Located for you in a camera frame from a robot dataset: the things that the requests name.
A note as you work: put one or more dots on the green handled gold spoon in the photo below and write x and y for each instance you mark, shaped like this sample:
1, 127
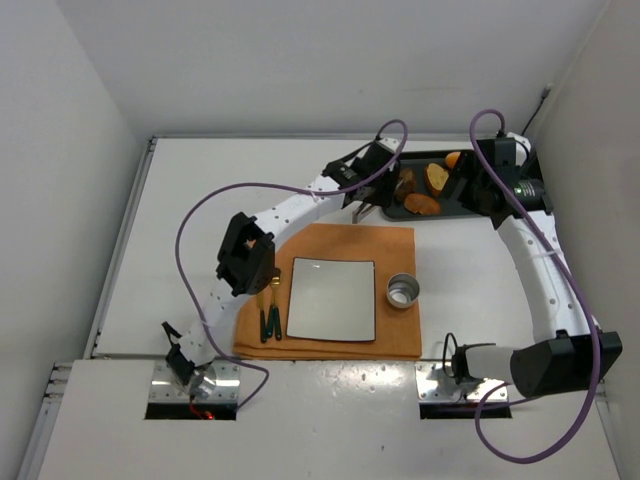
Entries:
274, 286

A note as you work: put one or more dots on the orange bread roll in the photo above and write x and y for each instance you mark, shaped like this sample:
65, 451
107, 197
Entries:
436, 178

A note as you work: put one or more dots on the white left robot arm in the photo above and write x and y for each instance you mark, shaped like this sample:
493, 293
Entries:
246, 257

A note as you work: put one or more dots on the cream mug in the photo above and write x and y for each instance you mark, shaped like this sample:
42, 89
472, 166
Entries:
402, 291

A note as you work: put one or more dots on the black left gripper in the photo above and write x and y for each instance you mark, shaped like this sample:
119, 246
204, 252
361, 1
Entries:
370, 195

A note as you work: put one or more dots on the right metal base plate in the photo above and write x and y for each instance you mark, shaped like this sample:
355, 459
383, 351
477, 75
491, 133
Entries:
435, 387

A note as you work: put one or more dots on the stainless steel tongs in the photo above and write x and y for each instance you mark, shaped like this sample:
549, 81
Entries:
361, 212

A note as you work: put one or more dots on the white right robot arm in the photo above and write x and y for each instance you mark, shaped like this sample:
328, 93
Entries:
570, 352

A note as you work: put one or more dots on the toasted bread slice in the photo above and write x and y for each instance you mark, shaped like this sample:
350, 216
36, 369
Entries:
420, 204

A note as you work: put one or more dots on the brown croissant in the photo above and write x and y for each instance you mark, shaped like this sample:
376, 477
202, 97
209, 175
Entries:
406, 185

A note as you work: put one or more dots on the orange cloth placemat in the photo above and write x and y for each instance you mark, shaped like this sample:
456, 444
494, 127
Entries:
397, 331

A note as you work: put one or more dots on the white square plate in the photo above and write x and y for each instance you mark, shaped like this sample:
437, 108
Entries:
332, 300

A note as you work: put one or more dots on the black baking tray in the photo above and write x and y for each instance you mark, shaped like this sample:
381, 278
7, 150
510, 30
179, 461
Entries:
417, 162

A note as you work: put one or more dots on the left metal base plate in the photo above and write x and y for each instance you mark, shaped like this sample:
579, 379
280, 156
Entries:
217, 383

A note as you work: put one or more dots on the metal base plate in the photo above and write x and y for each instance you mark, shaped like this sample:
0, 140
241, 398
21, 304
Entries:
217, 383
435, 387

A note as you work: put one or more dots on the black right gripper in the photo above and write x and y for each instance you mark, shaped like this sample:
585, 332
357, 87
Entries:
467, 176

